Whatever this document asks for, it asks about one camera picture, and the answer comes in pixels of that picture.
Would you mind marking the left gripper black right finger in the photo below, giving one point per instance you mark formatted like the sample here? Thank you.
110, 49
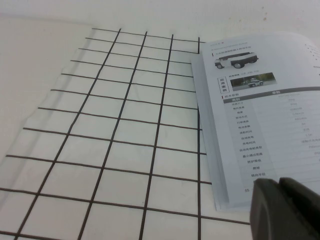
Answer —
302, 197

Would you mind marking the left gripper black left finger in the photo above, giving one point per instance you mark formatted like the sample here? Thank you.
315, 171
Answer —
270, 215

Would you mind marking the white product catalog book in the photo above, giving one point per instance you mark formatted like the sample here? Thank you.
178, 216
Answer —
262, 112

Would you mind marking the white black-grid checkered cloth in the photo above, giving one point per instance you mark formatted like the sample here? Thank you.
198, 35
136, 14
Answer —
112, 140

